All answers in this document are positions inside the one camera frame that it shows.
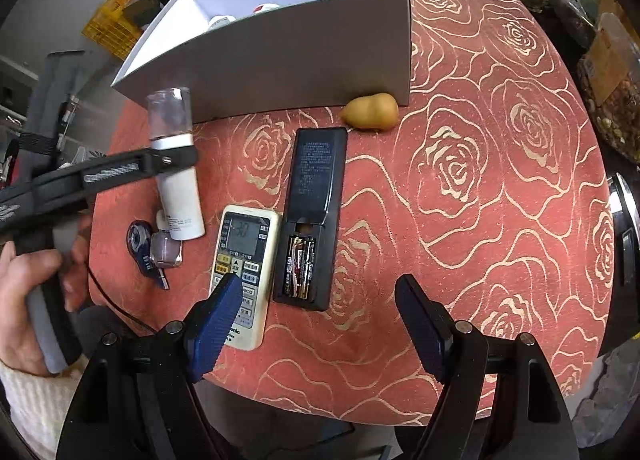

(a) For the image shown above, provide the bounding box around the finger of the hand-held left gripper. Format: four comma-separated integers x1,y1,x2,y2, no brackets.
82,144,199,191

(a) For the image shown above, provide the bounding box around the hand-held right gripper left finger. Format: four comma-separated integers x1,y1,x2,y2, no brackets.
55,272,244,460

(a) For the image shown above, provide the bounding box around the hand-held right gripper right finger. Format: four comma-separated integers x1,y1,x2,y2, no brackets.
395,274,581,460

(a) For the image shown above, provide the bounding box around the white spray bottle clear cap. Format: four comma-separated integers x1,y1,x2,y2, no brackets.
146,86,206,242

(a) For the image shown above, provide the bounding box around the blue correction tape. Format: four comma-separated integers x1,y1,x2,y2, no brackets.
126,220,170,290

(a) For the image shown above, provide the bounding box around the small nail polish bottle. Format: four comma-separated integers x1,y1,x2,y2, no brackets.
150,210,183,268

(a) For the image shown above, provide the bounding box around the white air conditioner remote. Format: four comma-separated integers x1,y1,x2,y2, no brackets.
208,205,282,352

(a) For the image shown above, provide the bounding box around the black remote control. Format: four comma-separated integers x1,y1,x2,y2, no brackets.
272,126,348,312

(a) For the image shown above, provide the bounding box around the grey cardboard box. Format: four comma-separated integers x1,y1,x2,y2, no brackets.
111,0,412,123

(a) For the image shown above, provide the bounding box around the tan gourd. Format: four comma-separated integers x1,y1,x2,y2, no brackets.
341,92,399,131

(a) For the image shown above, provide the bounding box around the person's left forearm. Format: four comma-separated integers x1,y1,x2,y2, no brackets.
0,360,88,460

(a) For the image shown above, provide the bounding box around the person's left hand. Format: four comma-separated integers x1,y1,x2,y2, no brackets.
0,212,93,376

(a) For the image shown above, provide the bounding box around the black gold battery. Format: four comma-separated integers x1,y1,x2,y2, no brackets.
301,238,317,300
285,237,304,299

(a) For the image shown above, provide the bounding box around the yellow plastic crate stack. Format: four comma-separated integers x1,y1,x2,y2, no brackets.
81,0,146,61

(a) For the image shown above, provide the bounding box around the green cardboard box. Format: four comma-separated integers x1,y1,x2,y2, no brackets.
125,0,161,26

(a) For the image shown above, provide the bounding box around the black silver appliance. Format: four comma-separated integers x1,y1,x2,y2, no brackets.
607,172,640,291

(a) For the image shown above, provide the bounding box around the clear jar gold lid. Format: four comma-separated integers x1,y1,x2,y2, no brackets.
577,12,640,163

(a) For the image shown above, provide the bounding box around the black cable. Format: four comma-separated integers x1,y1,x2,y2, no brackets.
87,260,161,336

